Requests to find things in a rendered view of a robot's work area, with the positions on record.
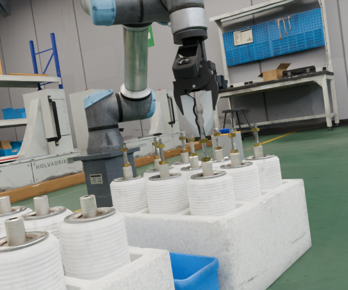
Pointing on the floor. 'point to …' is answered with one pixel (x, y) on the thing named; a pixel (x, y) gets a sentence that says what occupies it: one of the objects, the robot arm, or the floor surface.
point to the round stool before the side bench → (237, 119)
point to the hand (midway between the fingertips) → (201, 130)
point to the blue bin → (194, 271)
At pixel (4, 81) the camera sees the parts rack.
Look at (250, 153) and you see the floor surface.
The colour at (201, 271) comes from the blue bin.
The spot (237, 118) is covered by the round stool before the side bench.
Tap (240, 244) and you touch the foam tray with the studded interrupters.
